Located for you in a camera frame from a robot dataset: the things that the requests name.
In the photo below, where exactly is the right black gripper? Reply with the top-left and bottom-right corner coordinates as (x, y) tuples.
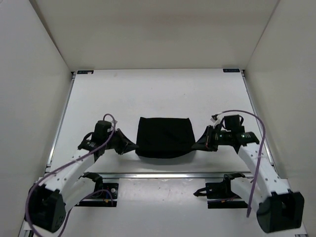
(192, 125), (231, 152)

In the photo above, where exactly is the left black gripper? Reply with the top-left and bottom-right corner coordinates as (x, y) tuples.
(105, 127), (139, 154)

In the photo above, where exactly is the black skirt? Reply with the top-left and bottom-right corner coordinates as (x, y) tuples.
(135, 117), (196, 159)

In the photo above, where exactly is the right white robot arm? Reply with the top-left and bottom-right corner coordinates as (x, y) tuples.
(193, 114), (305, 234)

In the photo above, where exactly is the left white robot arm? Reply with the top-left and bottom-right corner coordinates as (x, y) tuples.
(25, 120), (138, 233)

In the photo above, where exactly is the right table corner label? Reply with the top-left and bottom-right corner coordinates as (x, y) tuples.
(223, 68), (240, 73)

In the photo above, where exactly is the table corner label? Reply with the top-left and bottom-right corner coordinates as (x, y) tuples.
(77, 70), (94, 75)
(223, 68), (240, 73)

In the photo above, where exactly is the left table corner label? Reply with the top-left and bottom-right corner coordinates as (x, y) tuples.
(77, 70), (94, 75)

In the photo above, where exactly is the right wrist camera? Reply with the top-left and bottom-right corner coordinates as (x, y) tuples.
(210, 113), (223, 128)

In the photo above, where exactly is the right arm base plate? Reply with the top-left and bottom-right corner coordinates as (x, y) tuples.
(193, 172), (248, 209)

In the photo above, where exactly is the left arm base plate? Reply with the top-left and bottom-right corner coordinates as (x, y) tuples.
(76, 179), (119, 208)

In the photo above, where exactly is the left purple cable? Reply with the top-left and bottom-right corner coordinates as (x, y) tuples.
(24, 113), (118, 235)

